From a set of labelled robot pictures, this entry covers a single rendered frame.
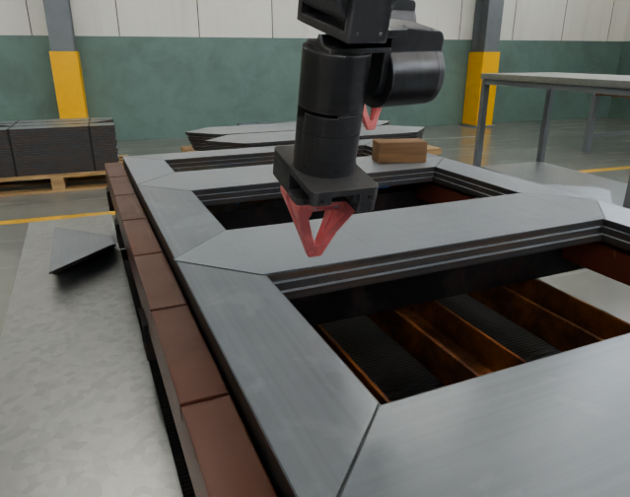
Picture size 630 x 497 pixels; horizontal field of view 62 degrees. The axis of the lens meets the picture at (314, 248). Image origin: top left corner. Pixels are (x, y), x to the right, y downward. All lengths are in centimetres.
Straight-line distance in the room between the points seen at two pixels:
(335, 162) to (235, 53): 726
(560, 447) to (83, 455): 48
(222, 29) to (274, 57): 80
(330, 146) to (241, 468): 26
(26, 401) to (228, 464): 43
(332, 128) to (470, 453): 26
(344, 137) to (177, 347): 25
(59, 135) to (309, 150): 449
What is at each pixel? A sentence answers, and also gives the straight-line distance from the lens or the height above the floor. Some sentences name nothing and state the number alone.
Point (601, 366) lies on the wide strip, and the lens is 51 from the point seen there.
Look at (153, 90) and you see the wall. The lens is 758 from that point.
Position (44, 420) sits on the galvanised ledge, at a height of 68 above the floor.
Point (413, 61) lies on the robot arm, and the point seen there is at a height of 108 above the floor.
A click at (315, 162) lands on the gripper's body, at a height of 100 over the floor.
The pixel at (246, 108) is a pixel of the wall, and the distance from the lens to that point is 776.
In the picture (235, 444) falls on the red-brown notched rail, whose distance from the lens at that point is 41.
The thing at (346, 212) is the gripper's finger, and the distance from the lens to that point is 50.
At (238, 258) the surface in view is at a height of 85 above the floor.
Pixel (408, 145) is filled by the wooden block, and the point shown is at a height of 89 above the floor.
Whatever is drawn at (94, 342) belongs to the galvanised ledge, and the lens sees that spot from 87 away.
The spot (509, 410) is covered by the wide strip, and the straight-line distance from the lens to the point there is 42.
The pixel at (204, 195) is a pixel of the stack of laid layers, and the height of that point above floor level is 83.
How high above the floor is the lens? 109
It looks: 20 degrees down
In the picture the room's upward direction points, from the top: straight up
